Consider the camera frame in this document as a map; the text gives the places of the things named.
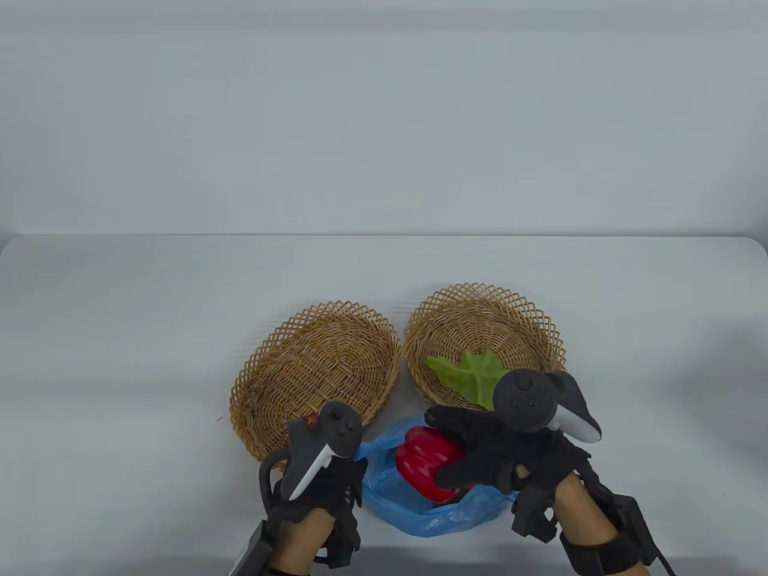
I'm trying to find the round wicker basket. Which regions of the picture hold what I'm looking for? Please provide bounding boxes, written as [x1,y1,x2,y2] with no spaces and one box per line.
[404,283,566,415]

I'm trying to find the green lettuce leaf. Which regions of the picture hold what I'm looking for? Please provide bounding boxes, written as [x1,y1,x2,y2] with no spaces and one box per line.
[426,349,505,412]

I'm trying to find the person's left hand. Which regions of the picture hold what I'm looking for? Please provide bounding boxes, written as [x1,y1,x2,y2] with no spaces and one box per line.
[267,459,368,529]

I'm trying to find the dark grey strapped box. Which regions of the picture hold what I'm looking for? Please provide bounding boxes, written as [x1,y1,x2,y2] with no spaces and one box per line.
[609,495,658,568]
[228,519,274,576]

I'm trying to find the red bell pepper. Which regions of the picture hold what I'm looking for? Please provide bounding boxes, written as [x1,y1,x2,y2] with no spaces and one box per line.
[395,426,472,503]

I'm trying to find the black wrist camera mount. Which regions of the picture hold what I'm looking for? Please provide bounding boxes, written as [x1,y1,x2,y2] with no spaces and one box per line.
[510,480,559,544]
[324,504,361,568]

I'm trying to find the black forearm strap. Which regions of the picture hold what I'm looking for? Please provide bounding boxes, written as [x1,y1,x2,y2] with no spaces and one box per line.
[559,528,637,576]

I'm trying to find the person's left forearm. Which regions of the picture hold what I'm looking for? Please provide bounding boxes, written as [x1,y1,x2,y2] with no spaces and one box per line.
[270,510,334,576]

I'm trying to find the person's right forearm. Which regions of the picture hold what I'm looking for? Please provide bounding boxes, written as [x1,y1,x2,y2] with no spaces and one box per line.
[552,474,619,544]

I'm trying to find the blue plastic bag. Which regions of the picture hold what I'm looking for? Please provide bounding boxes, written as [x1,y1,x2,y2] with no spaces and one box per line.
[354,414,520,538]

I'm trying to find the oval wicker basket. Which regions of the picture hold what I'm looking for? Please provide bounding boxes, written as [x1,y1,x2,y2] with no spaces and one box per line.
[229,298,403,463]

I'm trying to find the black white handheld controller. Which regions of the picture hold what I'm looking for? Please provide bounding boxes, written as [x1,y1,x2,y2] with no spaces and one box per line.
[258,401,364,502]
[492,368,602,445]

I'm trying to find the person's right hand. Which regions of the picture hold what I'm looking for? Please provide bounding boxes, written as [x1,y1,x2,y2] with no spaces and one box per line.
[425,406,592,490]

